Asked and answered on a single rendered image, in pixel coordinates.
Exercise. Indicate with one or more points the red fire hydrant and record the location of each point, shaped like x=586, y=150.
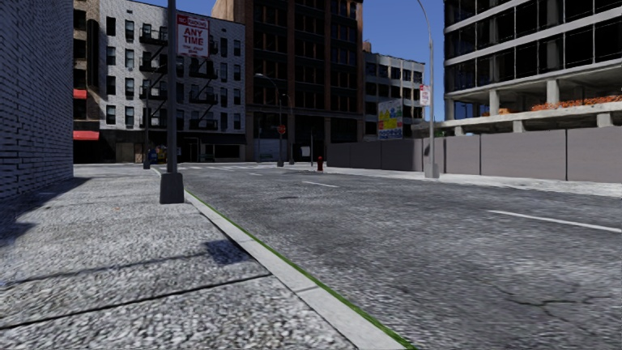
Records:
x=319, y=164

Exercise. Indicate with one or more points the grey street lamp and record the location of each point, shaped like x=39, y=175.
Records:
x=430, y=107
x=280, y=141

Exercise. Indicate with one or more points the red brick building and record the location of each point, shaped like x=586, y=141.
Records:
x=311, y=58

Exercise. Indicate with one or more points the pale concrete building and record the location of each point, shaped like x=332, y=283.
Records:
x=391, y=82

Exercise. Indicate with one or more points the blue letter box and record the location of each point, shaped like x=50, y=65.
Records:
x=153, y=156

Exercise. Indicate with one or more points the grey pole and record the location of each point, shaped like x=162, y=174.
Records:
x=146, y=131

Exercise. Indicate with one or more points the white brick building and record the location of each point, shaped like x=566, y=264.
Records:
x=121, y=73

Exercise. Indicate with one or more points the tan brick building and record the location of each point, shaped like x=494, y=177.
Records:
x=86, y=58

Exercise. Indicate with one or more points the glass tower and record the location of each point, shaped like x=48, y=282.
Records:
x=529, y=39

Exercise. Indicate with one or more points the grey brick building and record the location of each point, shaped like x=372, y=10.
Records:
x=34, y=73

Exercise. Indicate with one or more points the white box on a post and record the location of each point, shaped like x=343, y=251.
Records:
x=305, y=151

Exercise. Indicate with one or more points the sign on a post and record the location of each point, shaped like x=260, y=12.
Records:
x=171, y=107

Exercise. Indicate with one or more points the grey fence wall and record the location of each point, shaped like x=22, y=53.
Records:
x=515, y=154

